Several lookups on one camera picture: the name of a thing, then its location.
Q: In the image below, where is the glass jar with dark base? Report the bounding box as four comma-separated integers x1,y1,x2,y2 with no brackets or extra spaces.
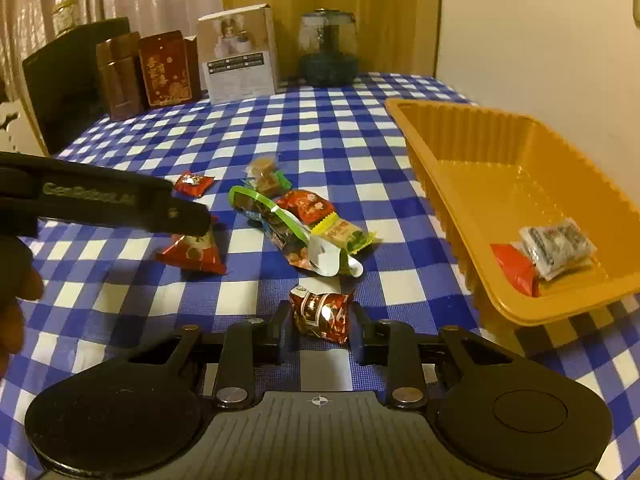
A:
298,8,359,87

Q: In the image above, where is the red flower print snack packet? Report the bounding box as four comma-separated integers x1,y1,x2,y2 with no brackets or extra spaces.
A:
276,189,333,223

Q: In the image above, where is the long green white snack bag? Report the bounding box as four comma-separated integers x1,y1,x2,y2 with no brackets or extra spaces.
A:
229,186,366,278

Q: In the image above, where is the clear white snack packet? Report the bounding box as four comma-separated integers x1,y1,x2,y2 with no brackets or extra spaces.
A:
519,217,598,281

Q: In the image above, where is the dark red brown snack packet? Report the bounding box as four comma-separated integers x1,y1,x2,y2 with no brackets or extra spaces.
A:
289,284,355,345

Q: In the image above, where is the plain red snack packet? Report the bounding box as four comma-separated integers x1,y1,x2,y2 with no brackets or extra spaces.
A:
490,242,541,297

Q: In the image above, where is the dark brown cylinder tin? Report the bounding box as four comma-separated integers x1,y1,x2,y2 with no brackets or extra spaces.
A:
96,32,146,122

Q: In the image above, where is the person's left hand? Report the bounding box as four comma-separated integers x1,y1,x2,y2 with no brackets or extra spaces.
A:
0,240,46,376

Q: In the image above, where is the caramel candy in clear wrapper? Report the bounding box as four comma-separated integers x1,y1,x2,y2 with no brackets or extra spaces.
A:
245,156,281,177

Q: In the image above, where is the red printed box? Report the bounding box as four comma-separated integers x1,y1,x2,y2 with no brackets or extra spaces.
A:
138,30,202,108

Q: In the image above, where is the orange plastic tray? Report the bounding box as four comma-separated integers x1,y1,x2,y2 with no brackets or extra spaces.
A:
385,97,640,328

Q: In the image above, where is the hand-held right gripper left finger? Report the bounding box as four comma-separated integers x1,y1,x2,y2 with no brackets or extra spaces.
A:
129,301,300,409

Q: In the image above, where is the yellow green snack packet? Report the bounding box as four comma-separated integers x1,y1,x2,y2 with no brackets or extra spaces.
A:
312,212,377,254

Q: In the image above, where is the yellow wooden panel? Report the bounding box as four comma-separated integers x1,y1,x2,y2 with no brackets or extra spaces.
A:
220,0,442,81

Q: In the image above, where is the white perforated furniture panel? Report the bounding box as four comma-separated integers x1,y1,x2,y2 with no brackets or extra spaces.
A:
0,99,38,157

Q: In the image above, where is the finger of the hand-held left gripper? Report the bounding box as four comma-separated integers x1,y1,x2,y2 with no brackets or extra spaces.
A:
167,196,211,237

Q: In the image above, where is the green-edged candy packet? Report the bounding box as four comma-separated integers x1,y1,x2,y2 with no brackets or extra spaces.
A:
249,170,291,197

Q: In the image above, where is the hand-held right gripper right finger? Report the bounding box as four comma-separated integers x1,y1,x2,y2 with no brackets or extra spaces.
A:
348,304,516,409

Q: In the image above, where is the small red candy packet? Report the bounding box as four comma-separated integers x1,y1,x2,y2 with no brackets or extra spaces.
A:
174,171,216,196

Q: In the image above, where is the red cartoon snack packet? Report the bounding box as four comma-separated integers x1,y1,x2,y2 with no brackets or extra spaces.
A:
155,217,227,276

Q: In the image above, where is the small glass jar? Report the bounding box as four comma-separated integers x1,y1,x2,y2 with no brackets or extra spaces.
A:
52,2,77,36

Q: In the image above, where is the blue checked tablecloth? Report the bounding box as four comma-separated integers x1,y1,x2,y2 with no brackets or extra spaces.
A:
0,71,640,480

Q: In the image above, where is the white product box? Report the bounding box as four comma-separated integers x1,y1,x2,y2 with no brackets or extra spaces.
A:
196,4,277,106

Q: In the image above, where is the black chair back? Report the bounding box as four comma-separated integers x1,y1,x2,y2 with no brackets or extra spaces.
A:
21,17,131,156

